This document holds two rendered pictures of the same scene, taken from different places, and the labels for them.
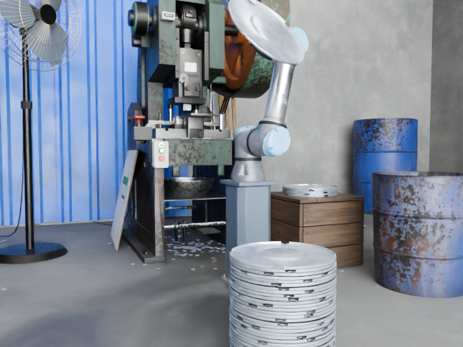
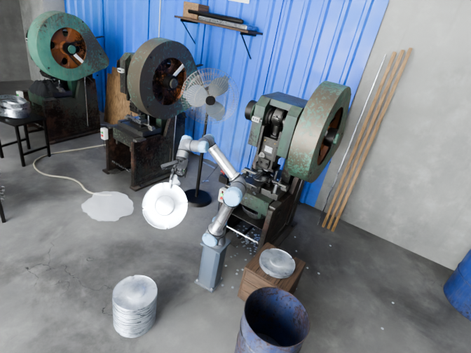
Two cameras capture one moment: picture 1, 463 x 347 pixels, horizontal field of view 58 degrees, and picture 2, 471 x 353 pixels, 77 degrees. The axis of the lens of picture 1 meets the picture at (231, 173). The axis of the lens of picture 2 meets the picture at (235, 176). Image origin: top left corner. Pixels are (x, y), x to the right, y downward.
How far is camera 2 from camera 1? 2.22 m
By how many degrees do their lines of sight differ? 54
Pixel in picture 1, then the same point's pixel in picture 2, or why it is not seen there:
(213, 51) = (281, 146)
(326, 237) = not seen: hidden behind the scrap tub
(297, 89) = (455, 157)
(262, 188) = (212, 251)
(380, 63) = not seen: outside the picture
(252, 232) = (205, 265)
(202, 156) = (250, 204)
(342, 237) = not seen: hidden behind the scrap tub
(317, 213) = (253, 279)
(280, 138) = (208, 239)
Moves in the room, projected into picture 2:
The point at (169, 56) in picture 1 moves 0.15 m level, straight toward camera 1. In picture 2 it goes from (254, 141) to (242, 143)
